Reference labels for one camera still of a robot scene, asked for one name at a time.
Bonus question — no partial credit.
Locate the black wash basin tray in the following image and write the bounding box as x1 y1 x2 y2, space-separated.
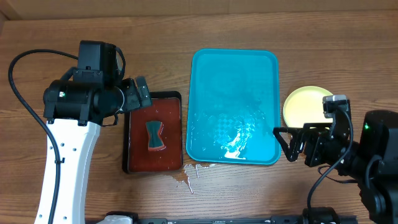
122 91 183 174

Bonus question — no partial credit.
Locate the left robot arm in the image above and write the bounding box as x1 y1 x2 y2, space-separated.
35 40 152 223

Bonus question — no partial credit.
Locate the teal plastic tray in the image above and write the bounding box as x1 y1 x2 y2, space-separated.
186 49 281 166

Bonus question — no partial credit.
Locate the yellow-green plate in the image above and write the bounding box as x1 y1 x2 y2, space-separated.
283 86 332 128

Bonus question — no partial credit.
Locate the green orange sponge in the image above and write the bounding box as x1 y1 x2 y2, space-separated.
146 121 166 152

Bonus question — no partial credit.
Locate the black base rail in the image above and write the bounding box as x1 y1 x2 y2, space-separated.
99 208 358 224

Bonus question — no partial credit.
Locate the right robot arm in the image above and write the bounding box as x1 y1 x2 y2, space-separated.
273 95 397 223

